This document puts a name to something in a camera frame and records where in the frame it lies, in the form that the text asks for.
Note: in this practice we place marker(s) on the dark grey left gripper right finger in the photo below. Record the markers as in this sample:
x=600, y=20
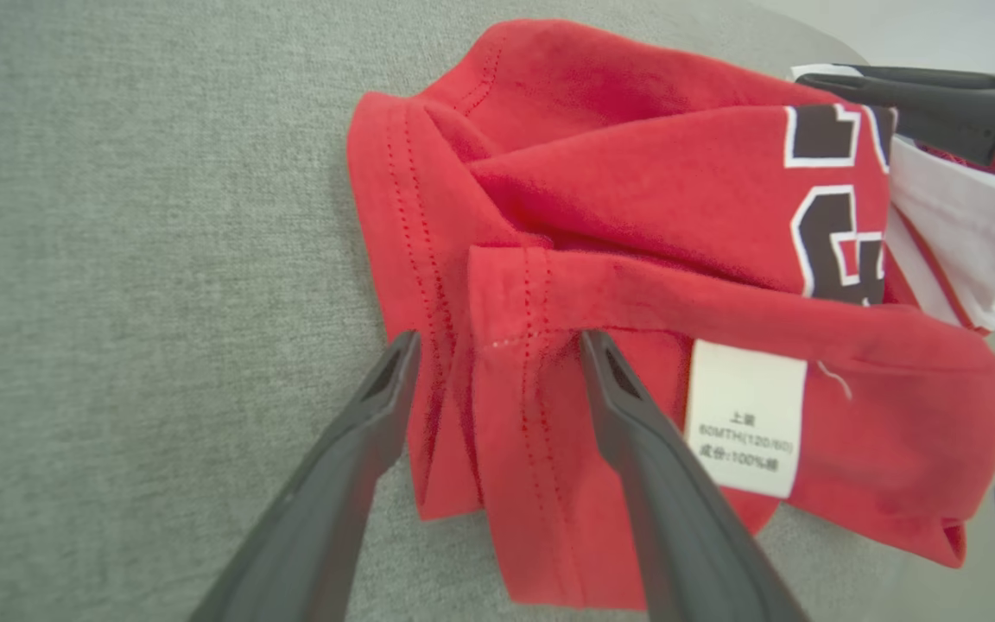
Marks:
x=687, y=536

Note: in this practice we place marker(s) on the grey fabric sofa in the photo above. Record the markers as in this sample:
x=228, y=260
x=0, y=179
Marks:
x=135, y=259

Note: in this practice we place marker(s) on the red Bulls 23 jersey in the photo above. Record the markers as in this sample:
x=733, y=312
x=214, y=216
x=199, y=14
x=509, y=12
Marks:
x=636, y=190

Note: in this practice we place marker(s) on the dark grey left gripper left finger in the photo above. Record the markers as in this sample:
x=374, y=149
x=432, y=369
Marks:
x=307, y=536

